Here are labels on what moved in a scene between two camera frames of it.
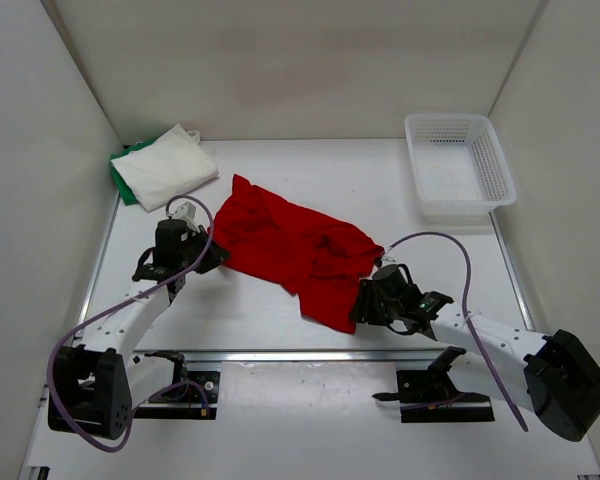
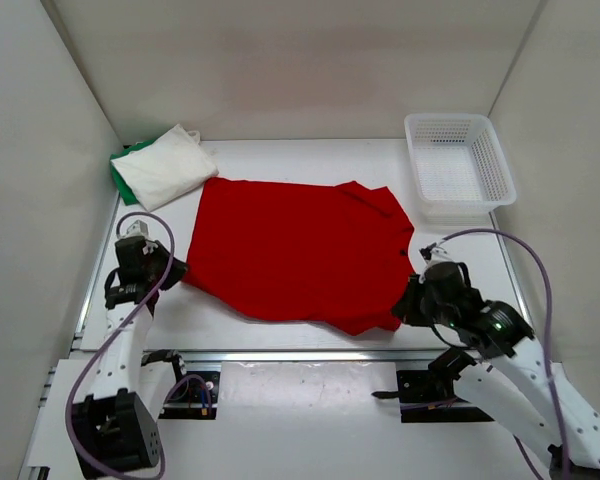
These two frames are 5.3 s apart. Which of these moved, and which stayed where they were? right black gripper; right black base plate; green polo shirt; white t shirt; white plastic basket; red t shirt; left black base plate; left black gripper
Moved: right black gripper; red t shirt; left black gripper
Stayed: left black base plate; green polo shirt; white t shirt; right black base plate; white plastic basket
